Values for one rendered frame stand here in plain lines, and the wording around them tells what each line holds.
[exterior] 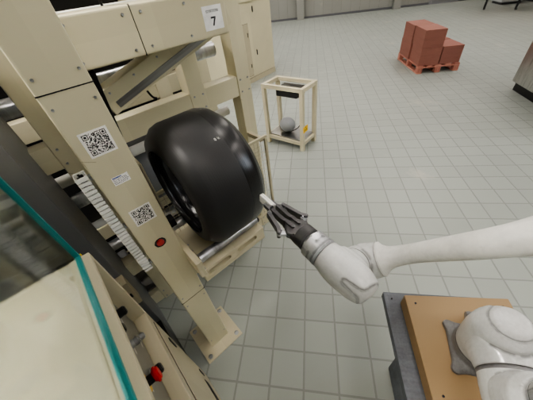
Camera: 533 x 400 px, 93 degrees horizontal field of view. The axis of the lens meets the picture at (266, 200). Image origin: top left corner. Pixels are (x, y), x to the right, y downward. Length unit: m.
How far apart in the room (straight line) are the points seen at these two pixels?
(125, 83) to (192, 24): 0.36
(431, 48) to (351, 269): 5.78
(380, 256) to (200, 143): 0.67
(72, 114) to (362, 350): 1.85
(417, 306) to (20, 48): 1.47
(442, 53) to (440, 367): 5.76
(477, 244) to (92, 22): 1.19
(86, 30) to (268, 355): 1.83
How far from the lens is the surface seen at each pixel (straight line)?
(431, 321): 1.28
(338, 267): 0.69
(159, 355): 1.06
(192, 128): 0.96
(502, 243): 0.65
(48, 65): 0.82
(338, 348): 1.92
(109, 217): 0.99
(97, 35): 1.10
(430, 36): 6.19
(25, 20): 0.82
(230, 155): 0.91
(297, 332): 1.93
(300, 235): 0.74
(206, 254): 1.18
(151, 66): 1.30
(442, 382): 1.22
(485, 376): 1.07
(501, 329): 1.04
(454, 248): 0.69
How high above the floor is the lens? 1.81
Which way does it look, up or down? 42 degrees down
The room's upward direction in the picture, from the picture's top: 8 degrees counter-clockwise
